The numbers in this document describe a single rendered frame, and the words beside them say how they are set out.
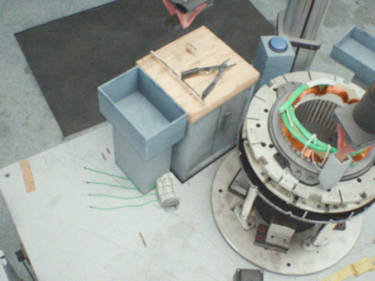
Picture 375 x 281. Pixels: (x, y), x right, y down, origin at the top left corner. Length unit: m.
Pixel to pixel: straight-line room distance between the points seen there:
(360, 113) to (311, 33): 0.70
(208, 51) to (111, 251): 0.51
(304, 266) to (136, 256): 0.39
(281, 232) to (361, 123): 0.47
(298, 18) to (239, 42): 1.34
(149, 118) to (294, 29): 0.53
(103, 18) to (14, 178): 1.63
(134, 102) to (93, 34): 1.59
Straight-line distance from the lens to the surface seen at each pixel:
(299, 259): 1.21
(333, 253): 1.24
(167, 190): 1.21
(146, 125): 1.11
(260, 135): 0.99
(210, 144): 1.23
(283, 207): 1.00
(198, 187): 1.27
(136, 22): 2.77
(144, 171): 1.15
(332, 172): 0.91
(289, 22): 1.42
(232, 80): 1.10
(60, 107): 2.40
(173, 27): 1.02
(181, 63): 1.12
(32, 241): 1.22
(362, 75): 1.27
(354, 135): 0.78
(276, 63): 1.24
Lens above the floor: 1.88
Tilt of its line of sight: 55 degrees down
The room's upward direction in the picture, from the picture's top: 8 degrees clockwise
